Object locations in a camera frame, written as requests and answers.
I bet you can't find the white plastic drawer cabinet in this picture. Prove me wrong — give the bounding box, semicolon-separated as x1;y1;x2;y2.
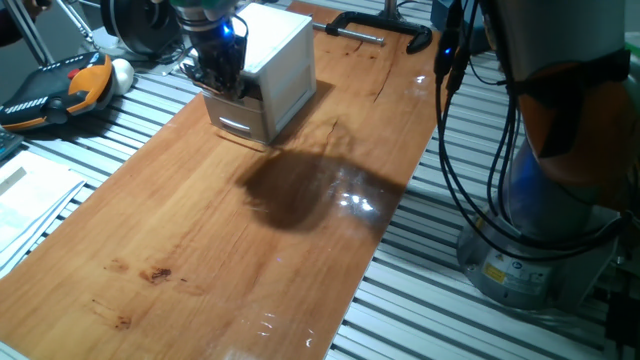
192;2;318;147

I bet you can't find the black computer keyboard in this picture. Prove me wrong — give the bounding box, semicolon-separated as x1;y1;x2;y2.
0;127;24;161

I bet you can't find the black orange teach pendant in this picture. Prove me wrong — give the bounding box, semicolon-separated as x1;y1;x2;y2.
0;51;115;132

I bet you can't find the aluminium frame pole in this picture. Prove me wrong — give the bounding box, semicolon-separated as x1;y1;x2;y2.
377;0;406;24

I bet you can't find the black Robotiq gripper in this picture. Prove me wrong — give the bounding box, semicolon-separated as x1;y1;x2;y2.
182;22;250;101

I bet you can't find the white drawer with silver pull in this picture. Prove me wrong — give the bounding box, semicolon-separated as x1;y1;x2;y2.
203;99;267;146

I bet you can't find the white drawer with black bracket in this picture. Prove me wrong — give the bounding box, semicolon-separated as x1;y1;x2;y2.
202;74;265;114

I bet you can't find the white paper stack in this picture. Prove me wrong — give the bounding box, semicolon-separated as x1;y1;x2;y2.
0;149;87;279

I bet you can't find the black C-clamp silver screw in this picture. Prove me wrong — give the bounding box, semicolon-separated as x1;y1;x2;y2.
312;10;434;55

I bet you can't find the glossy wooden board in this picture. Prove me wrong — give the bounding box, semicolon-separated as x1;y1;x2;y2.
0;0;441;360

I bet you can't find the person arm dark sleeve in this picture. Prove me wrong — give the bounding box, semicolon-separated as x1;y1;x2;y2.
0;7;29;50

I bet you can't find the grey metal tripod leg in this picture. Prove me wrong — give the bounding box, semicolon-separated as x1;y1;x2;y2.
3;0;55;66
53;0;97;45

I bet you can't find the small beige label strip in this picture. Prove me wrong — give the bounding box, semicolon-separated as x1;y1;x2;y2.
0;166;28;197

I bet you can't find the black usb cable blue light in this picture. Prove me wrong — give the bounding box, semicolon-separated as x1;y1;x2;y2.
432;0;634;264

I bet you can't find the white rounded object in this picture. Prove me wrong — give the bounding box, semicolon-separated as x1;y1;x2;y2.
110;58;136;97

